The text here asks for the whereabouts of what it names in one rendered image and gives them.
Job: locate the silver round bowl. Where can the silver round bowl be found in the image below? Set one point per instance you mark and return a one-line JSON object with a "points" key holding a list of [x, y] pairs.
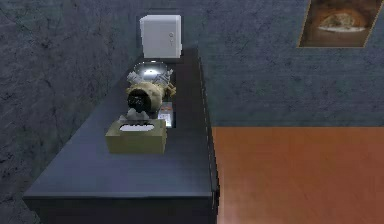
{"points": [[150, 69]]}

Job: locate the small white orange card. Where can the small white orange card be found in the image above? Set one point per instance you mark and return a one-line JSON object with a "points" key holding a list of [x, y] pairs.
{"points": [[165, 113]]}

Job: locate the olive tissue box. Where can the olive tissue box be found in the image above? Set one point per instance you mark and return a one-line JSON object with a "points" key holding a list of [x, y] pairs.
{"points": [[136, 140]]}

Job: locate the white box appliance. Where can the white box appliance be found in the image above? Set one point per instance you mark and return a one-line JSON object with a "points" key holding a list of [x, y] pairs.
{"points": [[161, 36]]}

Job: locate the dark grey long cabinet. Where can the dark grey long cabinet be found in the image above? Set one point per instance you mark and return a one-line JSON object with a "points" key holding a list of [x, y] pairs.
{"points": [[133, 173]]}

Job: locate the framed brown wall picture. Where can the framed brown wall picture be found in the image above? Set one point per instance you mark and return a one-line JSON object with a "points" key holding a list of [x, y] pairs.
{"points": [[340, 23]]}

